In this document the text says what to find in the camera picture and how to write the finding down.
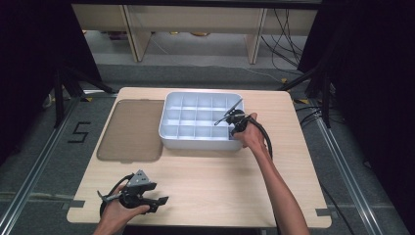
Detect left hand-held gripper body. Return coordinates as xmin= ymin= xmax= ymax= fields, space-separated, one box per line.
xmin=97 ymin=168 xmax=159 ymax=210

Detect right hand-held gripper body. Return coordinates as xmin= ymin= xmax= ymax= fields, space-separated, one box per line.
xmin=213 ymin=98 xmax=253 ymax=137

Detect white divided storage box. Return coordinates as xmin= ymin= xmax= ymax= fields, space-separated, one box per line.
xmin=158 ymin=91 xmax=248 ymax=152

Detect person's right hand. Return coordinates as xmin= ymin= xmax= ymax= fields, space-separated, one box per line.
xmin=232 ymin=112 xmax=268 ymax=153

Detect person's left hand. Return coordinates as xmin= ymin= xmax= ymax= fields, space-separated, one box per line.
xmin=97 ymin=183 xmax=152 ymax=235

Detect translucent brown lid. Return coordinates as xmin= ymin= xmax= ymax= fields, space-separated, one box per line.
xmin=96 ymin=99 xmax=165 ymax=165

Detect black metal stand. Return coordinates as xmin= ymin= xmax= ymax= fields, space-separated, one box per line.
xmin=53 ymin=65 xmax=115 ymax=129
xmin=277 ymin=65 xmax=333 ymax=129

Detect light wooden bench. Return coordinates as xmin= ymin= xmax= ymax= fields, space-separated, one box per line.
xmin=71 ymin=3 xmax=319 ymax=65

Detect black curtain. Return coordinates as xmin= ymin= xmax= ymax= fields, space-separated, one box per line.
xmin=298 ymin=0 xmax=415 ymax=229
xmin=0 ymin=0 xmax=103 ymax=165

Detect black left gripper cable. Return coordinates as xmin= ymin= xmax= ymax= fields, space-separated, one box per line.
xmin=99 ymin=173 xmax=135 ymax=217

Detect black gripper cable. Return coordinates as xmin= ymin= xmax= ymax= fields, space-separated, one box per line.
xmin=248 ymin=117 xmax=274 ymax=162
xmin=99 ymin=173 xmax=135 ymax=217

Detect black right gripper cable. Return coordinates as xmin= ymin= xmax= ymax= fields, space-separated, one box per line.
xmin=248 ymin=117 xmax=274 ymax=162

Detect black floor cables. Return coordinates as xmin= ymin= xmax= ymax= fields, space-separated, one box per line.
xmin=295 ymin=103 xmax=328 ymax=127

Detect bundle of black cables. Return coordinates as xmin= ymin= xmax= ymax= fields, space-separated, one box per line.
xmin=260 ymin=8 xmax=306 ymax=76

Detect aluminium floor rail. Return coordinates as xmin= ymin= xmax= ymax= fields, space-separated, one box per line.
xmin=0 ymin=96 xmax=82 ymax=235
xmin=313 ymin=111 xmax=384 ymax=235

